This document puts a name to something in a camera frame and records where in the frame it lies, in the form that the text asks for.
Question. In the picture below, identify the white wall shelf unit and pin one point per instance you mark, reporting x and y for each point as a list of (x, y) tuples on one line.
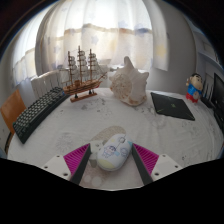
[(211, 53)]

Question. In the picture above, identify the wooden model sailing ship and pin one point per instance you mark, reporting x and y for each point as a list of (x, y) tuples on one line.
[(80, 87)]

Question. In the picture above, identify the cartoon boy figurine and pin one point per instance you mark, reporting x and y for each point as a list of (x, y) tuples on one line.
[(194, 89)]

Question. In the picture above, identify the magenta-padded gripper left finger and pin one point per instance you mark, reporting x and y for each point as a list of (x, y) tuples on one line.
[(76, 159)]

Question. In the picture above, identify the white cartoon-print computer mouse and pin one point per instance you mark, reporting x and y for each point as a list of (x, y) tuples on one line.
[(113, 153)]

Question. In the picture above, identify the black mouse pad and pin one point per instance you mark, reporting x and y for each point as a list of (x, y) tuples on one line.
[(171, 106)]

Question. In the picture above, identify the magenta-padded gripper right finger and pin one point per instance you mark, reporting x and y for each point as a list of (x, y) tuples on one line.
[(146, 160)]

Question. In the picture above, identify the black keyboard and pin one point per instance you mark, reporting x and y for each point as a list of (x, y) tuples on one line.
[(36, 113)]

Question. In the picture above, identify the black monitor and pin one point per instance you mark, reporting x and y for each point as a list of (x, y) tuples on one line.
[(219, 96)]

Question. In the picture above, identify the sheer white star-print curtain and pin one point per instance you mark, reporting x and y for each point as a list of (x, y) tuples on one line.
[(100, 30)]

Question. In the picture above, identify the white radiator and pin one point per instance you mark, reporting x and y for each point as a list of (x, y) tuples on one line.
[(45, 81)]

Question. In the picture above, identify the white printed tablecloth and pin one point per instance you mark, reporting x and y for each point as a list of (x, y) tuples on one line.
[(100, 115)]

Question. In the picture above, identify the large white conch shell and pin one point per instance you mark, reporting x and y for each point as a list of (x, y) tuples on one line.
[(130, 83)]

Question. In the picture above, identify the brown wooden chair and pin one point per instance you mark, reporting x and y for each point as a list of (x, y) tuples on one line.
[(11, 108)]

